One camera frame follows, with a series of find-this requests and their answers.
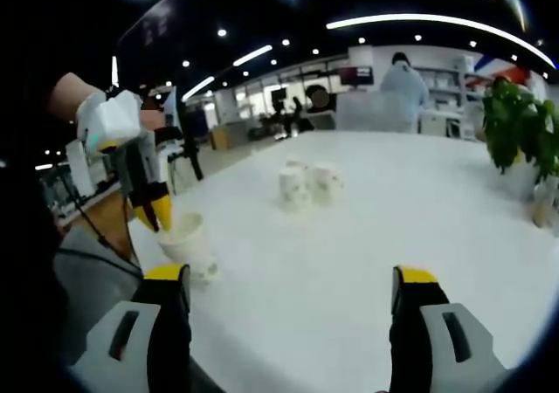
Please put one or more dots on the dark display screen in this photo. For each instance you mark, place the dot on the dark display screen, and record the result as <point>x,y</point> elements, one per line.
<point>357,75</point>

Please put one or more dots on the dark hanging sign panel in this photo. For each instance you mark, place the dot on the dark hanging sign panel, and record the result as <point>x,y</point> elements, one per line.
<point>157,22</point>

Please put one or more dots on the curved ceiling light strip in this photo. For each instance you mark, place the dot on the curved ceiling light strip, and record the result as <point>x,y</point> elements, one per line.
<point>436,18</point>

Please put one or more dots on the red blue wall banner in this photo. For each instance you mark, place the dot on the red blue wall banner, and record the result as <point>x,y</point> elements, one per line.
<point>502,65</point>

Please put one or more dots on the white table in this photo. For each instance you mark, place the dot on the white table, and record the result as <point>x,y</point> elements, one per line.
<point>327,279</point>

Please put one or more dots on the frosted desk partition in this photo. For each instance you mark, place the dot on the frosted desk partition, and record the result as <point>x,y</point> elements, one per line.
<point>371,113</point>

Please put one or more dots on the brown wooden cabinet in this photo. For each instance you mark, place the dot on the brown wooden cabinet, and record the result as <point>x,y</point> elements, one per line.
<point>109,218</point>

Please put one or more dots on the black tripod stand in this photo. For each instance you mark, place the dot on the black tripod stand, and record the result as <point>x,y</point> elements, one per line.
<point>192,148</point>

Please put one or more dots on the pale plant pot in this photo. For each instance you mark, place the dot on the pale plant pot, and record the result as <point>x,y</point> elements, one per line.
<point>546,205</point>

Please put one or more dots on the black studio camera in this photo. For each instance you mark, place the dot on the black studio camera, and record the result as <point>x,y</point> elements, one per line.
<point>279,98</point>

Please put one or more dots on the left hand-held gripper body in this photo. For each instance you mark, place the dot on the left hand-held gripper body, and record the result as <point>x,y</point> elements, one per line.
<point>111,118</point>

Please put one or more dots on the white storage shelf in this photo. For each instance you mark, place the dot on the white storage shelf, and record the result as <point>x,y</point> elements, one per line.
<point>450,87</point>

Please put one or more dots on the person's left hand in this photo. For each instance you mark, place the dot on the person's left hand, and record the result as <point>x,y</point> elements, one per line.
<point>170,136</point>

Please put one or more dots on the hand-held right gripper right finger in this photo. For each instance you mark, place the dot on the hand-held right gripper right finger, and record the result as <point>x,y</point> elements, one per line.
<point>412,336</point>

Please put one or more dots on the brown cardboard box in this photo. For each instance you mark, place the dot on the brown cardboard box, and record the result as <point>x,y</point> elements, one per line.
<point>218,138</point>

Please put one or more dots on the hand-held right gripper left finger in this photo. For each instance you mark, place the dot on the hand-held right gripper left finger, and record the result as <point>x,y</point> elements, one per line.
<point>168,332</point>

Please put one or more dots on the person's grey trousers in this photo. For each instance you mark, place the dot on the person's grey trousers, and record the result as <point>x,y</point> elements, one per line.
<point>96,288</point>

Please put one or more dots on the green potted plant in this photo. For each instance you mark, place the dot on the green potted plant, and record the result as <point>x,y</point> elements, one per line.
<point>515,122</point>

